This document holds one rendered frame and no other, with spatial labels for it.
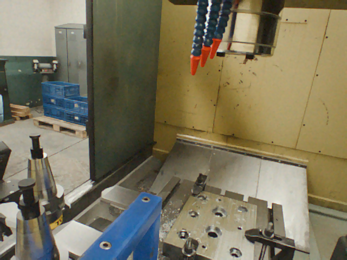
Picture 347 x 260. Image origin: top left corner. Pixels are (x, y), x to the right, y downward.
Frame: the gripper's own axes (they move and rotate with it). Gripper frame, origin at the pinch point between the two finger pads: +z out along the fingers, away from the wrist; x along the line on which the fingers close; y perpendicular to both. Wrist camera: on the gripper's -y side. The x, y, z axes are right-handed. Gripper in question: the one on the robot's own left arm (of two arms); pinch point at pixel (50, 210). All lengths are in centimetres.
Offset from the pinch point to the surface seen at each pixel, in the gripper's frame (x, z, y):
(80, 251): 5.5, 11.4, -1.7
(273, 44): -28, 30, -29
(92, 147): -62, -44, 20
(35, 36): -387, -473, -50
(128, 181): -89, -39, 53
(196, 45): -13.4, 18.6, -27.1
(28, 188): 9.6, 9.8, -12.6
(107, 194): -6.2, 6.8, -1.7
